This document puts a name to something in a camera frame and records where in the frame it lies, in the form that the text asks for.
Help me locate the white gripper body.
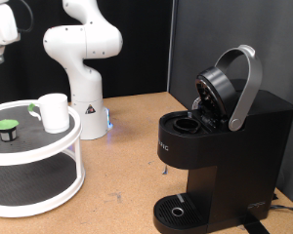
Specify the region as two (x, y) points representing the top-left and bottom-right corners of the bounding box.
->
(0, 3), (21, 46)

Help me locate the reusable coffee pod green lid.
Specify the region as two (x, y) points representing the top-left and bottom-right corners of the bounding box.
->
(0, 118), (20, 143)

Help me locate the silver Keurig handle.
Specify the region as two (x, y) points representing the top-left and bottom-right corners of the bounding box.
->
(214, 44), (264, 133)

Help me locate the black Keurig brew head lid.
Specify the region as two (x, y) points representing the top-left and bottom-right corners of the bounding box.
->
(194, 65), (238, 131)

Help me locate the black Keurig drip tray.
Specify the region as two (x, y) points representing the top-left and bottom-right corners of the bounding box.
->
(153, 193), (208, 234)

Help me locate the black Keurig coffee machine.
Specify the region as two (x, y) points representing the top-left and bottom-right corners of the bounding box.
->
(152, 77), (293, 234)

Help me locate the white mug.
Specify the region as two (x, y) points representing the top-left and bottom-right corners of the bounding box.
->
(27, 93), (71, 135)

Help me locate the white two-tier turntable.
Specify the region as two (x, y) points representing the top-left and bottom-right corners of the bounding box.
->
(0, 98), (86, 218)

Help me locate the black tape strip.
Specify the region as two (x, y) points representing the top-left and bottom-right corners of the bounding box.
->
(240, 213), (272, 234)

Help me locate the black robot wrist cable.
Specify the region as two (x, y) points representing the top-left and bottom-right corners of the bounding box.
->
(18, 0), (34, 33)

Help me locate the black Keurig power cable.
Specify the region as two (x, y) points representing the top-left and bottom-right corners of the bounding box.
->
(270, 204), (293, 215)

